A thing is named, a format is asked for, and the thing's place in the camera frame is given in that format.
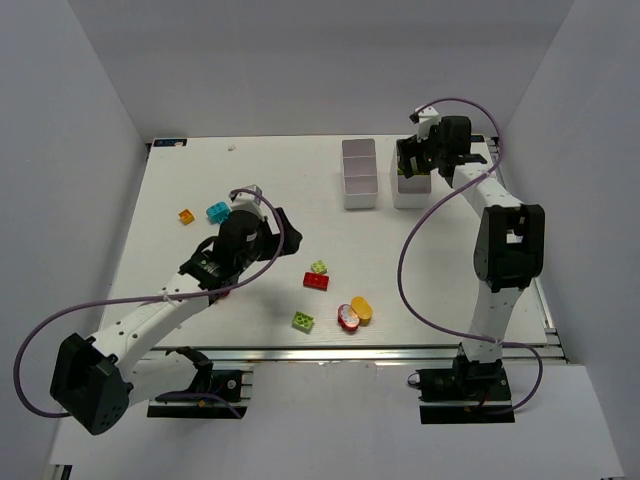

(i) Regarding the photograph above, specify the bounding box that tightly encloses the red 2x3 lego brick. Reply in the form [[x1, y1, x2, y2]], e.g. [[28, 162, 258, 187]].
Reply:
[[302, 272, 330, 291]]

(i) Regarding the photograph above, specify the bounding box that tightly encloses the yellow oval lego piece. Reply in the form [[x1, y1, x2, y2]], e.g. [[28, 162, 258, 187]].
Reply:
[[350, 296, 373, 326]]

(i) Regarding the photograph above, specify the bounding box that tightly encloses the red flower lego piece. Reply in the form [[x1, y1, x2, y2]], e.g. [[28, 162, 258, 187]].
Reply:
[[337, 304, 361, 333]]

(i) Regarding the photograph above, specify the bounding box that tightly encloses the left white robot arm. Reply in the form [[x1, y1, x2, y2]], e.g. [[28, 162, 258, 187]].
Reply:
[[50, 209, 303, 435]]

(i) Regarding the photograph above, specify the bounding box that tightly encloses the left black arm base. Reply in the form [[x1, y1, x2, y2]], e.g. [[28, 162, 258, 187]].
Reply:
[[147, 347, 253, 420]]

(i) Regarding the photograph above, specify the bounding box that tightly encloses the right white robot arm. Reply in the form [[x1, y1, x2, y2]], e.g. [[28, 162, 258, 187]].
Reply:
[[396, 109, 545, 399]]

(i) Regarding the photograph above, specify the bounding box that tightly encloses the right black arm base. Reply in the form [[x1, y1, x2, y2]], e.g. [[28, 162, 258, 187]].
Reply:
[[407, 353, 515, 425]]

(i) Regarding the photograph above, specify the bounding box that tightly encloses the pale green 2x2 lego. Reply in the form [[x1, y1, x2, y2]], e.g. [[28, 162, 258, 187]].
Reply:
[[311, 260, 328, 275]]

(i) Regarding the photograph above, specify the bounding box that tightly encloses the right white sorting container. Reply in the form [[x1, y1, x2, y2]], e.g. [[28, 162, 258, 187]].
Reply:
[[389, 139, 432, 210]]

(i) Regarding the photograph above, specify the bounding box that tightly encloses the white sorting container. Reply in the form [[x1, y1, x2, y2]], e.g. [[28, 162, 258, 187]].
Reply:
[[389, 139, 432, 210], [340, 138, 379, 210]]

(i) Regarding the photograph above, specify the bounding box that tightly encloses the left white sorting container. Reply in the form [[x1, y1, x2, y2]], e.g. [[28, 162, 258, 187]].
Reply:
[[340, 138, 379, 210]]

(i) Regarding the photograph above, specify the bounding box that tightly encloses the cyan arched lego brick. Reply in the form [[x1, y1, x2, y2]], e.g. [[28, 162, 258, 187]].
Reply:
[[206, 202, 231, 224]]

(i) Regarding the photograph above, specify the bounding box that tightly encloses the orange small lego brick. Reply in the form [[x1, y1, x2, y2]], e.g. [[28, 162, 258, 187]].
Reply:
[[178, 209, 195, 225]]

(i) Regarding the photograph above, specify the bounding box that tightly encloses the lime 2x2 lego brick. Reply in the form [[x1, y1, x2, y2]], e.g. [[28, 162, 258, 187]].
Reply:
[[291, 311, 314, 333]]

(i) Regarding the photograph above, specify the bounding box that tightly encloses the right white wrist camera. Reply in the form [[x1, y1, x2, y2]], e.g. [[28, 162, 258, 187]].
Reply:
[[410, 106, 441, 142]]

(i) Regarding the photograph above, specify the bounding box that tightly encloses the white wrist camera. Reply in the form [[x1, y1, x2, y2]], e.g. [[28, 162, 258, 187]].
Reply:
[[410, 106, 441, 142], [229, 184, 263, 219]]

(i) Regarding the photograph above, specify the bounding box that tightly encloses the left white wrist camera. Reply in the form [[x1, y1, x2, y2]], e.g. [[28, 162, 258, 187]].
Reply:
[[229, 184, 263, 219]]

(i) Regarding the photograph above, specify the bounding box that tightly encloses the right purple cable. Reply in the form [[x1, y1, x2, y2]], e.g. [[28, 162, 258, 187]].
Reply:
[[397, 98, 544, 416]]

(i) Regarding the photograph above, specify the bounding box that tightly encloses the purple cable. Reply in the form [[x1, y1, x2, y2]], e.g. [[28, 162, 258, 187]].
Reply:
[[13, 188, 287, 420], [397, 98, 544, 416]]

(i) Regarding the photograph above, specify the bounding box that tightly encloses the aluminium table rail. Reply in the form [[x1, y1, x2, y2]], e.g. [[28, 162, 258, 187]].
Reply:
[[144, 344, 571, 365]]

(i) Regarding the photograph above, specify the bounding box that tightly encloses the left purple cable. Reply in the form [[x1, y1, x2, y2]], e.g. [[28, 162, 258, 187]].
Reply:
[[13, 188, 287, 420]]

